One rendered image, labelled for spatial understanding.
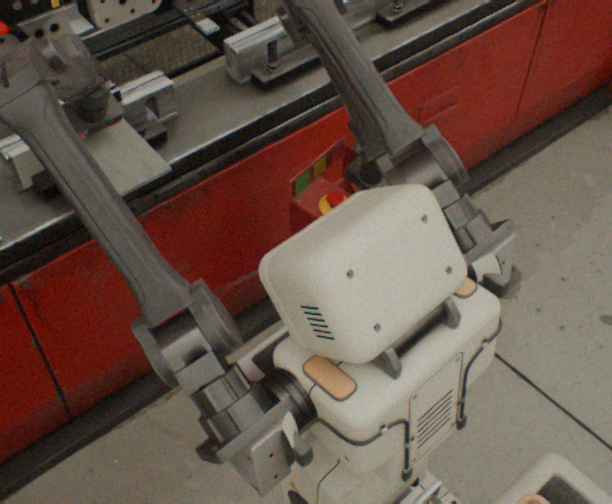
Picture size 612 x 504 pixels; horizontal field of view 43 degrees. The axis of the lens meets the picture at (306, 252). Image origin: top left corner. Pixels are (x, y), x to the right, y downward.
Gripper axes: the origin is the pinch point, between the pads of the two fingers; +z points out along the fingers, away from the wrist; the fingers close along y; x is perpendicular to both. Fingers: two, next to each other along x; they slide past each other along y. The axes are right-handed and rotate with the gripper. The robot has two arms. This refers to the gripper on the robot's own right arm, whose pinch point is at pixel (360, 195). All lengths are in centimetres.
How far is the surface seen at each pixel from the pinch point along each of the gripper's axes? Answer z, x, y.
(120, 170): -21, 46, 31
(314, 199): -4.0, 11.6, 5.6
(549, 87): 39, -112, -8
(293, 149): 7.1, -2.4, 22.0
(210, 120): -6.0, 15.1, 35.3
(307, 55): -9.2, -14.8, 32.5
